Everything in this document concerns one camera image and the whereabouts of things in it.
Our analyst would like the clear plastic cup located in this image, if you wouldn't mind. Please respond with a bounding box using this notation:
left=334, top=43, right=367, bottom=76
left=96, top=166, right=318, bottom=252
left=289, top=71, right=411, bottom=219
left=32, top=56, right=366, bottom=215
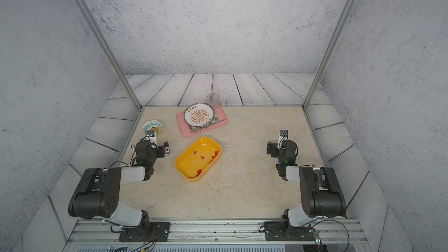
left=206, top=93, right=220, bottom=110

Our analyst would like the left aluminium frame post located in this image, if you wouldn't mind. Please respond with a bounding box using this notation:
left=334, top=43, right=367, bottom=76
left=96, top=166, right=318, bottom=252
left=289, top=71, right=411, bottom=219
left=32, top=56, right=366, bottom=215
left=72, top=0, right=142, bottom=112

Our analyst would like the small patterned bowl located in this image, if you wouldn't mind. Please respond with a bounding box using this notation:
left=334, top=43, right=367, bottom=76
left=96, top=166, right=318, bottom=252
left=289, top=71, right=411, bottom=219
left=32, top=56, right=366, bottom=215
left=142, top=120, right=163, bottom=135

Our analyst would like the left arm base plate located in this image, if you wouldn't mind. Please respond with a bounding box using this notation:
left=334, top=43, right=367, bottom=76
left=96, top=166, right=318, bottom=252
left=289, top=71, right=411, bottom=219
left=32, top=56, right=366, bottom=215
left=119, top=222, right=171, bottom=243

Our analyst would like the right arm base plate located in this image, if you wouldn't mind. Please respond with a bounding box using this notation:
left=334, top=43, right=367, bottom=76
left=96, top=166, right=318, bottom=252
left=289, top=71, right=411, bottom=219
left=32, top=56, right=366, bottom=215
left=259, top=221, right=315, bottom=242

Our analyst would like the right aluminium frame post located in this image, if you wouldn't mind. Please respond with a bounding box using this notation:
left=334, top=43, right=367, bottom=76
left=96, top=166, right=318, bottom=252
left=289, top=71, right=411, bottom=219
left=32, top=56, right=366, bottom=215
left=302, top=0, right=357, bottom=112

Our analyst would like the aluminium frame post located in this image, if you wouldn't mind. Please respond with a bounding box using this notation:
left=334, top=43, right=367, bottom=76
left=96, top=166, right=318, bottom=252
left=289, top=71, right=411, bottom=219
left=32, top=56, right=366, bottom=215
left=72, top=0, right=142, bottom=112
left=302, top=0, right=357, bottom=112

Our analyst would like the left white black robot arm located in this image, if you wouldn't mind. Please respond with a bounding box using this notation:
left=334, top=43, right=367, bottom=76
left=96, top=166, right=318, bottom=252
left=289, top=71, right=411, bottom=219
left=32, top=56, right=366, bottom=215
left=68, top=141, right=170, bottom=228

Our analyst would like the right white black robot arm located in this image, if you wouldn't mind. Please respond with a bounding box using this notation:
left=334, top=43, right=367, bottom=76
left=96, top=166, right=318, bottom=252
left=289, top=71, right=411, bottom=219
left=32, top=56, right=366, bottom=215
left=267, top=138, right=347, bottom=230

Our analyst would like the aluminium front rail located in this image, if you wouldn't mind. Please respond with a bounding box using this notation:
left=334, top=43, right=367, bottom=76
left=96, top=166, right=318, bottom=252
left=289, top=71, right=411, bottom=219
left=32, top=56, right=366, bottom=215
left=63, top=219, right=371, bottom=252

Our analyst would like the white plate orange sunburst pattern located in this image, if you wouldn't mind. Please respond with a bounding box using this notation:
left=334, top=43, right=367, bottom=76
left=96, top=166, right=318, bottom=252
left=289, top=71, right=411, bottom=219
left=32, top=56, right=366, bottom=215
left=184, top=103, right=215, bottom=127

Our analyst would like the pink plastic tray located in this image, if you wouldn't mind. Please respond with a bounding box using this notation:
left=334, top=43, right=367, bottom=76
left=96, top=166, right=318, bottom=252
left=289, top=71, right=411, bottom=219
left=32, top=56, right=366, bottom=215
left=176, top=106, right=228, bottom=137

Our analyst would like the yellow plastic storage box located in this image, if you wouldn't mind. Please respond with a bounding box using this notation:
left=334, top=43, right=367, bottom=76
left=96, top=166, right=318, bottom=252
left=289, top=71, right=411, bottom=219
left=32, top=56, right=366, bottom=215
left=174, top=136, right=222, bottom=182

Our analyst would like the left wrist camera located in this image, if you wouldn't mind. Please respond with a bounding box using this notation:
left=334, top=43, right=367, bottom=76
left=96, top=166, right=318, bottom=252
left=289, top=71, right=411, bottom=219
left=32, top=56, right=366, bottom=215
left=146, top=129, right=170, bottom=158

